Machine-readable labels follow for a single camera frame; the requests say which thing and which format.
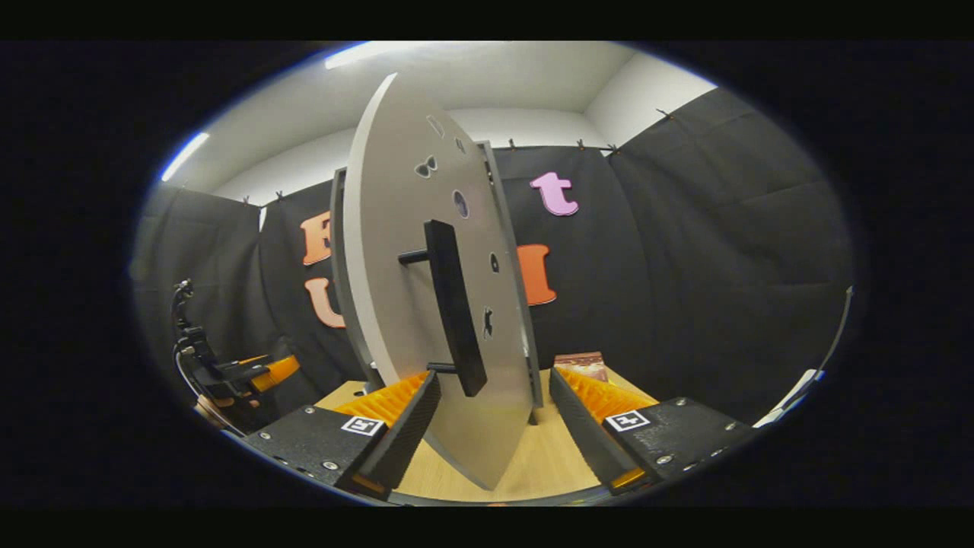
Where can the brown cover book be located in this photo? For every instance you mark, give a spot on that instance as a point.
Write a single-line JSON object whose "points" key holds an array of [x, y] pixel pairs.
{"points": [[582, 367]]}

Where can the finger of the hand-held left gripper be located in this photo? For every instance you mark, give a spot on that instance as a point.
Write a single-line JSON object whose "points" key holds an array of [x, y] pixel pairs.
{"points": [[255, 359], [278, 371]]}

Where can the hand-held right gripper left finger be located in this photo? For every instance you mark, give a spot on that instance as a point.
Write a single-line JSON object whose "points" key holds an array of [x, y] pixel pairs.
{"points": [[403, 434]]}

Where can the black backdrop cloth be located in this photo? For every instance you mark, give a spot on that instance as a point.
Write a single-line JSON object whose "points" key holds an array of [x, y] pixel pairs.
{"points": [[723, 228]]}

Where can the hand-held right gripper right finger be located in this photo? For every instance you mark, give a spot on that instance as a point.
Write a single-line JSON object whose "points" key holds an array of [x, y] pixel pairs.
{"points": [[582, 434]]}

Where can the dark grey cabinet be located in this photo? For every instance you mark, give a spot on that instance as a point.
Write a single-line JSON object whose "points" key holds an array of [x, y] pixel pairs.
{"points": [[525, 327]]}

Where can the beige cabinet door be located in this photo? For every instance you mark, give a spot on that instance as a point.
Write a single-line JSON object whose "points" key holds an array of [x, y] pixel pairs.
{"points": [[388, 228]]}

